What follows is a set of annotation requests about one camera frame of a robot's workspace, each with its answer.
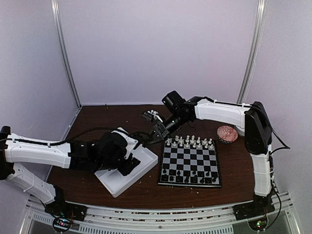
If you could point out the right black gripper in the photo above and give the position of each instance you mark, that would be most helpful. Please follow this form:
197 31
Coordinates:
160 126

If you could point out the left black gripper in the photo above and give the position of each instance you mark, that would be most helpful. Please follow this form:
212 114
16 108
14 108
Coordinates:
132 163

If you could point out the black chess piece king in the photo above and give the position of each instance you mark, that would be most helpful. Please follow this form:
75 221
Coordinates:
194 179

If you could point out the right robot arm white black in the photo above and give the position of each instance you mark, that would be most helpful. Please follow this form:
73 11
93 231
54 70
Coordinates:
250 120

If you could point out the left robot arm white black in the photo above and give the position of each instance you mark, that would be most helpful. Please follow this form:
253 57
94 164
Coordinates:
14 148

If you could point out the white chess pieces row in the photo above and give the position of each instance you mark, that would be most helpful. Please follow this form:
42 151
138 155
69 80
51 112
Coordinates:
190 142

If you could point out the black white chess board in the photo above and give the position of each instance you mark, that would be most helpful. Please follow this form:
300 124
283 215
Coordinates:
190 160

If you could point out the black rook board corner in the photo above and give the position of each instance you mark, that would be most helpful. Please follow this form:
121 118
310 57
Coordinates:
164 178

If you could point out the black chess piece on board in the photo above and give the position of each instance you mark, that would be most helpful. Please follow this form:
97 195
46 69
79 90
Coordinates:
187 179

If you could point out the white plastic tray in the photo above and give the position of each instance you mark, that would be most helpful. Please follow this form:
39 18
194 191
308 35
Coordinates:
116 183

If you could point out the red patterned small dish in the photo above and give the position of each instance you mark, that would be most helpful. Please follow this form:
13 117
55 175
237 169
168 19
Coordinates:
227 134

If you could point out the white ceramic bowl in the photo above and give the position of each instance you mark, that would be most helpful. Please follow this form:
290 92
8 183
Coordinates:
240 131

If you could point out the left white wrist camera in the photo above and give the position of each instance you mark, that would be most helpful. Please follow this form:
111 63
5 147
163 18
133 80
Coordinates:
131 142

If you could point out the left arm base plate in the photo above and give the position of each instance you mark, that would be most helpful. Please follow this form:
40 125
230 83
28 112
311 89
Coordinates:
66 210

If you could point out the right aluminium corner post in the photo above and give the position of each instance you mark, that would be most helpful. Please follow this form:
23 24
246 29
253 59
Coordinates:
256 41

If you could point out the aluminium corner post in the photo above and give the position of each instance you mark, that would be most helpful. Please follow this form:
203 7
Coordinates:
63 50
256 41

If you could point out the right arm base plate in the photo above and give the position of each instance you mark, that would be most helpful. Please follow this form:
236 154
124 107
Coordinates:
251 210

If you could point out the left aluminium corner post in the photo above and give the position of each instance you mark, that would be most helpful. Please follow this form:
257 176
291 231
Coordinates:
63 50

